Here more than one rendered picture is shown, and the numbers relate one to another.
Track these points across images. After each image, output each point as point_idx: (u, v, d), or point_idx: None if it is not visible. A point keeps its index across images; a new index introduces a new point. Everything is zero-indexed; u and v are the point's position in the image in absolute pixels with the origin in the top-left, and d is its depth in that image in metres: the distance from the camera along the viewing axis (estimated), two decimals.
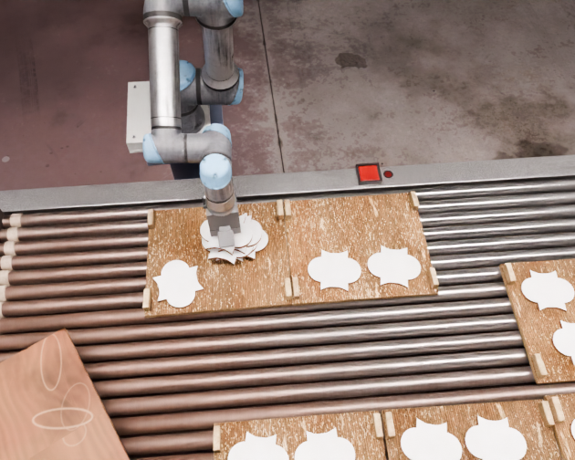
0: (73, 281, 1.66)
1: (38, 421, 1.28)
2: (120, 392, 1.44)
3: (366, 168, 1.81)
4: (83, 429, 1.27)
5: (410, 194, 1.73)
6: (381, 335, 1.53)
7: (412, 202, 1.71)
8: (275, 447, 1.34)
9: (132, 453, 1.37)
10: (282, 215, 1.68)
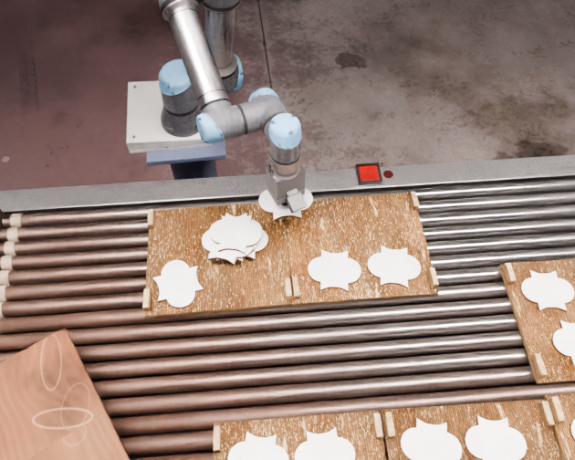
0: (73, 281, 1.66)
1: (38, 421, 1.28)
2: (120, 392, 1.44)
3: (366, 168, 1.81)
4: (83, 429, 1.27)
5: (410, 194, 1.73)
6: (381, 335, 1.53)
7: (412, 202, 1.71)
8: (275, 447, 1.34)
9: (132, 453, 1.37)
10: None
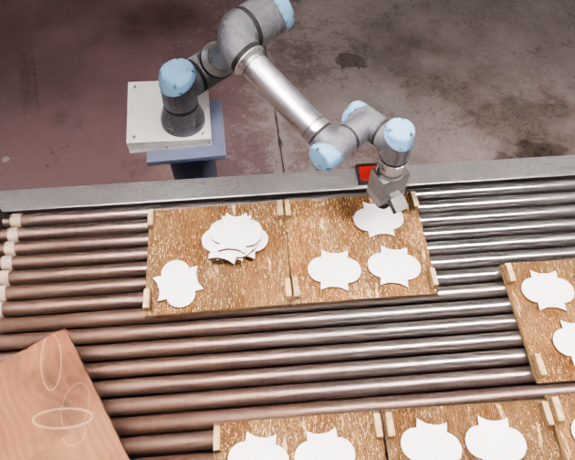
0: (73, 281, 1.66)
1: (38, 421, 1.28)
2: (120, 392, 1.44)
3: (366, 168, 1.81)
4: (83, 429, 1.27)
5: (410, 194, 1.73)
6: (381, 335, 1.53)
7: (412, 202, 1.71)
8: (275, 447, 1.34)
9: (132, 453, 1.37)
10: (282, 215, 1.68)
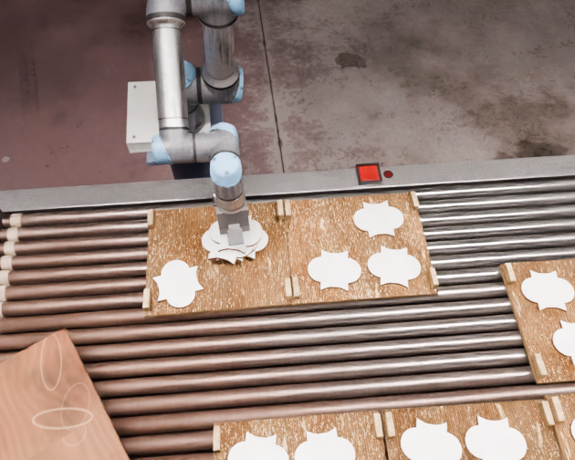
0: (73, 281, 1.66)
1: (38, 421, 1.28)
2: (120, 392, 1.44)
3: (366, 168, 1.81)
4: (83, 429, 1.27)
5: (410, 194, 1.73)
6: (381, 335, 1.53)
7: (412, 202, 1.71)
8: (275, 447, 1.34)
9: (132, 453, 1.37)
10: (282, 215, 1.68)
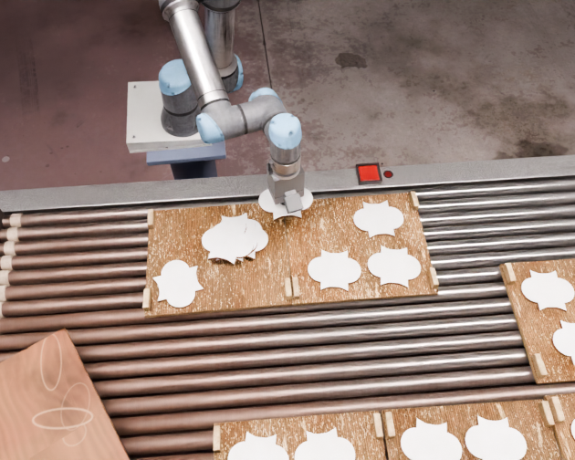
0: (73, 281, 1.66)
1: (38, 421, 1.28)
2: (120, 392, 1.44)
3: (366, 168, 1.81)
4: (83, 429, 1.27)
5: (410, 194, 1.73)
6: (381, 335, 1.53)
7: (412, 202, 1.71)
8: (275, 447, 1.34)
9: (132, 453, 1.37)
10: None
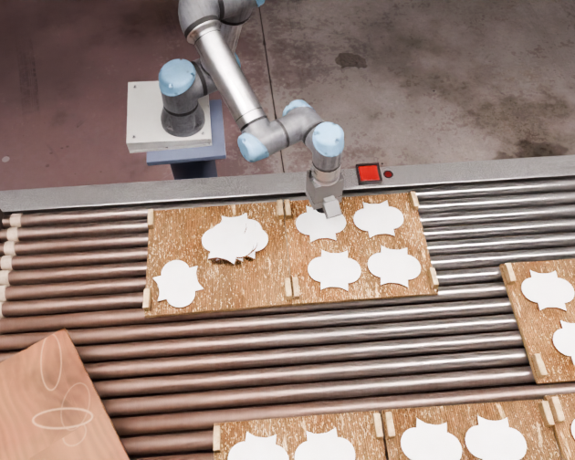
0: (73, 281, 1.66)
1: (38, 421, 1.28)
2: (120, 392, 1.44)
3: (366, 168, 1.81)
4: (83, 429, 1.27)
5: (410, 194, 1.73)
6: (381, 335, 1.53)
7: (412, 202, 1.71)
8: (275, 447, 1.34)
9: (132, 453, 1.37)
10: (282, 215, 1.68)
